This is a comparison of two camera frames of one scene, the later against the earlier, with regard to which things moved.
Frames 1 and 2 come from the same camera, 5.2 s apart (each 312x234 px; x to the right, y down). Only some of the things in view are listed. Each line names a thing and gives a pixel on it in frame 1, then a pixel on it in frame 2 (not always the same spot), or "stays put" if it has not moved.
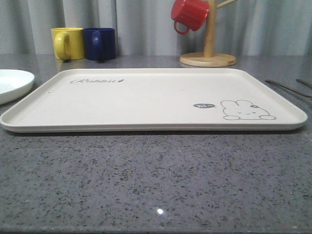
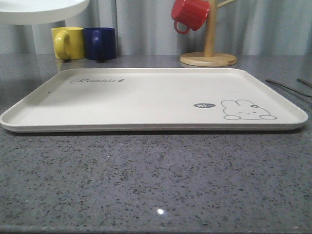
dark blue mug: (100, 43) stays put
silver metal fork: (297, 92) stays put
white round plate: (14, 84) → (26, 11)
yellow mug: (68, 43) stays put
